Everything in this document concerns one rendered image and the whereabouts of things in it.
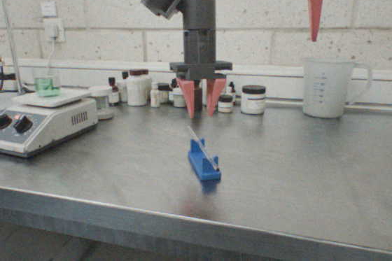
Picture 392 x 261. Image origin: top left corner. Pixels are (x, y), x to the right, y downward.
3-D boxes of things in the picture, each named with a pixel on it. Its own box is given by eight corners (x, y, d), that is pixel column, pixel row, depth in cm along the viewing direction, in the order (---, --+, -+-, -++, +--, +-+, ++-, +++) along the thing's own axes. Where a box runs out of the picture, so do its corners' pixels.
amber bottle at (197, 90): (204, 108, 87) (204, 75, 84) (198, 111, 83) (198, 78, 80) (193, 106, 88) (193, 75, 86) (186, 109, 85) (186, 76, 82)
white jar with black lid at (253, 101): (236, 109, 85) (237, 85, 83) (255, 107, 88) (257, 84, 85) (248, 115, 79) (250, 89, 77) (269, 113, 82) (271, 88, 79)
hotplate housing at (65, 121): (27, 160, 52) (19, 117, 50) (-22, 150, 57) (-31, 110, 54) (106, 124, 72) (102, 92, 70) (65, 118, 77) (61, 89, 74)
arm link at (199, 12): (179, -10, 45) (215, -11, 45) (183, -4, 52) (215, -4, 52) (181, 36, 47) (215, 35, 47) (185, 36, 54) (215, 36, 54)
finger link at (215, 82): (180, 114, 56) (179, 65, 54) (216, 111, 58) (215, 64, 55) (187, 123, 50) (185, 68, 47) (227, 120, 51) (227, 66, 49)
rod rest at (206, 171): (222, 178, 46) (222, 157, 45) (201, 181, 45) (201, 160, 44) (204, 153, 55) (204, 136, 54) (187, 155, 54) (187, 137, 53)
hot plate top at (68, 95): (52, 107, 57) (52, 103, 57) (9, 102, 61) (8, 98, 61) (94, 94, 68) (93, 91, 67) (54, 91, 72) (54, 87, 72)
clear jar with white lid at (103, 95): (119, 116, 78) (117, 87, 76) (99, 122, 74) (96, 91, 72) (106, 113, 82) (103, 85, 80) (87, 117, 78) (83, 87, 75)
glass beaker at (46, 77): (66, 95, 65) (61, 59, 63) (59, 101, 60) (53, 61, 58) (38, 96, 64) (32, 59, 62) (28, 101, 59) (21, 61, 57)
